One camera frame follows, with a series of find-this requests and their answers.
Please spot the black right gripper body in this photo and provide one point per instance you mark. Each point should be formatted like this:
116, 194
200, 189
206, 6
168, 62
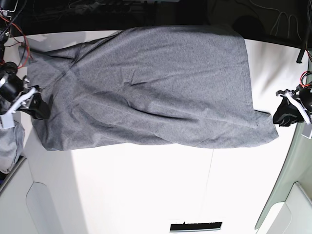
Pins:
10, 84

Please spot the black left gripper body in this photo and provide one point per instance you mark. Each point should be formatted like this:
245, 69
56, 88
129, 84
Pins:
303, 99

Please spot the grey t-shirt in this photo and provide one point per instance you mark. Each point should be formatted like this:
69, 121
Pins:
184, 84

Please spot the grey clothes pile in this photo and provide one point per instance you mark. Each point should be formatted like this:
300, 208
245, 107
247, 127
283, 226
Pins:
11, 147

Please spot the white bin left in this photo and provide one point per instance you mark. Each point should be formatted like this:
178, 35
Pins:
26, 206

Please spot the white bin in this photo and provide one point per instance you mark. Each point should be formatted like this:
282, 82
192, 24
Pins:
26, 206
294, 216

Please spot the white bin right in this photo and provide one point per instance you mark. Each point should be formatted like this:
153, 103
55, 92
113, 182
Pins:
294, 216

